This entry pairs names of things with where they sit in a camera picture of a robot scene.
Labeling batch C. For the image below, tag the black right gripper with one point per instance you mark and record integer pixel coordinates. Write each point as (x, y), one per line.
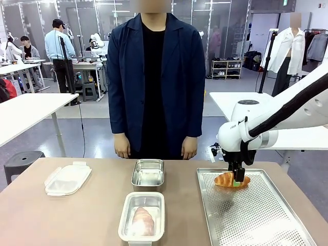
(232, 157)

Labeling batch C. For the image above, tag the golden brown croissant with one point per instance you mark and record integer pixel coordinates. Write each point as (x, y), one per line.
(224, 179)
(144, 221)

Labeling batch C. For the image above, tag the person's right forearm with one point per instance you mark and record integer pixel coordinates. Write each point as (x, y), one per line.
(118, 115)

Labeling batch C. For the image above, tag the person's left forearm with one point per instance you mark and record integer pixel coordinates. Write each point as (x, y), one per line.
(196, 115)

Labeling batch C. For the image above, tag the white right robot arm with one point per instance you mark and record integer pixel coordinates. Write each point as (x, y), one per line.
(230, 138)

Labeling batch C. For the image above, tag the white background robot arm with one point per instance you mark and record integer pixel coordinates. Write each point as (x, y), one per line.
(11, 48)
(97, 44)

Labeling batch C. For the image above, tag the stainless steel rectangular container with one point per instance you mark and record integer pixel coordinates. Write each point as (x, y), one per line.
(128, 205)
(147, 176)

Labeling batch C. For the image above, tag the person's left hand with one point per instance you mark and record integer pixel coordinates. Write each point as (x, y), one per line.
(189, 148)

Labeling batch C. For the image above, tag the person's right hand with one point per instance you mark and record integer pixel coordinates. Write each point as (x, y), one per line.
(123, 148)

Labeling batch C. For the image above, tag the perforated metal baking tray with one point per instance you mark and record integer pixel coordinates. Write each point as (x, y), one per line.
(251, 212)

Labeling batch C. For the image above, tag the white rectangular table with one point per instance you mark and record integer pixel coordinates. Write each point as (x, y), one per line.
(294, 138)
(28, 112)

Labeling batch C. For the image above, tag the wooden shoe rack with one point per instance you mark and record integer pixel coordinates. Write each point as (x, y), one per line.
(226, 69)

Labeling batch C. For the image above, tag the black bag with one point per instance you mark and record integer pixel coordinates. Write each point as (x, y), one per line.
(252, 60)

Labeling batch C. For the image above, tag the black tripod stand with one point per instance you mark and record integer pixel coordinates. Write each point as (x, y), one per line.
(266, 59)
(67, 66)

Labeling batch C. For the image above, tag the person in navy jacket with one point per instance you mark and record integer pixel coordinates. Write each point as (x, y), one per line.
(153, 77)

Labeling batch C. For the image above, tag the mannequin with white shirt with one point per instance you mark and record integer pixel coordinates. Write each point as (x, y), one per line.
(288, 51)

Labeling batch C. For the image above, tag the clothes rack with garments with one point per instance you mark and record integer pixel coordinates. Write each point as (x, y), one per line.
(316, 46)

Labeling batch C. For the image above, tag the grey step stool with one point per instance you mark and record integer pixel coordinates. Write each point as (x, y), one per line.
(90, 92)

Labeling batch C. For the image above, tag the grey workbench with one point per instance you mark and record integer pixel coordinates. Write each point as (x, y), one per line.
(88, 65)

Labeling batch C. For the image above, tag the black plastic stool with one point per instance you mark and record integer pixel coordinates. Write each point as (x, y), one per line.
(23, 160)

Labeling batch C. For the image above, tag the man in light blue shirt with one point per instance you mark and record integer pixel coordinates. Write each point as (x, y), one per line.
(57, 43)

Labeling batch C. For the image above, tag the seated man in grey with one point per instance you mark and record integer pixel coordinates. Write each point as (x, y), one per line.
(29, 50)

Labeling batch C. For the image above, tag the white background desk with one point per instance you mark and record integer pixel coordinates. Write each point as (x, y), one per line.
(18, 67)

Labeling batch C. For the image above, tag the person in red jacket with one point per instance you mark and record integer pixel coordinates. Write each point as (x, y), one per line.
(6, 89)

